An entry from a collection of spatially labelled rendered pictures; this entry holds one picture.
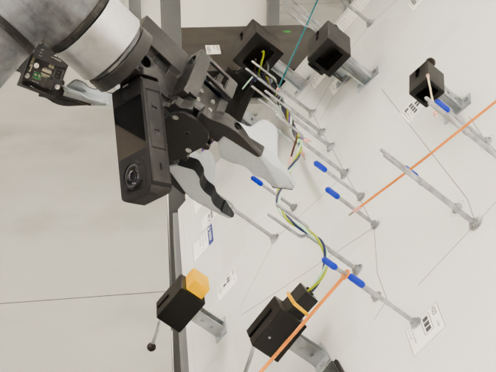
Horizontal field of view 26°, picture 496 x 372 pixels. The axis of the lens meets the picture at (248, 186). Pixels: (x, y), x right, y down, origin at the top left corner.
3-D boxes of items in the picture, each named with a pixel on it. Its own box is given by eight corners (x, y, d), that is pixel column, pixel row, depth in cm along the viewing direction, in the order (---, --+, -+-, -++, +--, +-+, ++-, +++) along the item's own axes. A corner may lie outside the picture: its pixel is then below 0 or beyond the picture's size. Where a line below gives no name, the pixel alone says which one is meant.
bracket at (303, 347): (310, 357, 132) (279, 336, 130) (322, 342, 132) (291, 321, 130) (318, 374, 128) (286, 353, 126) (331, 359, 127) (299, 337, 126)
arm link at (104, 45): (93, 29, 93) (38, 68, 98) (131, 65, 95) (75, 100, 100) (121, -21, 98) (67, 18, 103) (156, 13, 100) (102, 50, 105)
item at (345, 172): (342, 181, 156) (267, 125, 151) (339, 176, 158) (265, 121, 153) (350, 170, 155) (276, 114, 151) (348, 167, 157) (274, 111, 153)
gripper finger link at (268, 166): (317, 137, 106) (236, 93, 104) (305, 180, 102) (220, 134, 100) (302, 155, 108) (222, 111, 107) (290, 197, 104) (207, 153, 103)
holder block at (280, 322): (271, 347, 130) (245, 330, 129) (300, 312, 130) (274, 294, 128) (277, 362, 126) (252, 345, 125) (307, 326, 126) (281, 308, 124)
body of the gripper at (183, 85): (244, 87, 106) (159, 3, 101) (222, 147, 100) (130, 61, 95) (193, 116, 111) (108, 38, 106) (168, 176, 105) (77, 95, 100)
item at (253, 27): (306, 51, 207) (249, 6, 202) (318, 80, 191) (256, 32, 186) (284, 77, 209) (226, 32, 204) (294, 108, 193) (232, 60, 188)
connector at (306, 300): (286, 319, 129) (274, 310, 128) (313, 290, 129) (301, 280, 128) (291, 330, 126) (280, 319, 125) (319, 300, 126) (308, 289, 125)
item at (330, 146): (328, 153, 166) (257, 101, 162) (326, 150, 168) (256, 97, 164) (336, 144, 166) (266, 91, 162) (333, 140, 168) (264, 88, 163)
